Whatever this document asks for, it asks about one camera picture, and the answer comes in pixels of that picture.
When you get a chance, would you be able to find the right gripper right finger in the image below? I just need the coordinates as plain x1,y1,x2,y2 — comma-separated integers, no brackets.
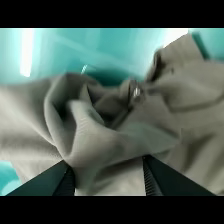
142,154,215,197

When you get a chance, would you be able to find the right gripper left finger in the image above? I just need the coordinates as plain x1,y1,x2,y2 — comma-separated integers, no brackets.
6,159,76,197

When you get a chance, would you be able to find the brown shirt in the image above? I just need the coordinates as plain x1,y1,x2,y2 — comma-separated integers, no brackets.
0,33,224,197

